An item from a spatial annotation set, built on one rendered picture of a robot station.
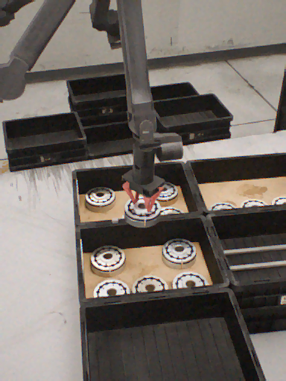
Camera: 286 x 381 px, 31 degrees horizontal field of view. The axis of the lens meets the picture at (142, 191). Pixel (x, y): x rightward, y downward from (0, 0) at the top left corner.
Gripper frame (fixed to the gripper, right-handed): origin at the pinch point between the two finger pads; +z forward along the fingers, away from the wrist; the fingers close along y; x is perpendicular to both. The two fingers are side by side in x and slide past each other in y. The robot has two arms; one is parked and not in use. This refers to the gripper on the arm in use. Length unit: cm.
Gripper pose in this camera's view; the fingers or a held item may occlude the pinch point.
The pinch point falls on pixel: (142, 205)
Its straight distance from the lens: 142.9
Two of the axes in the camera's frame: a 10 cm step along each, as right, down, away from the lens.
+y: -7.8, -3.9, 4.9
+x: -6.3, 4.6, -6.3
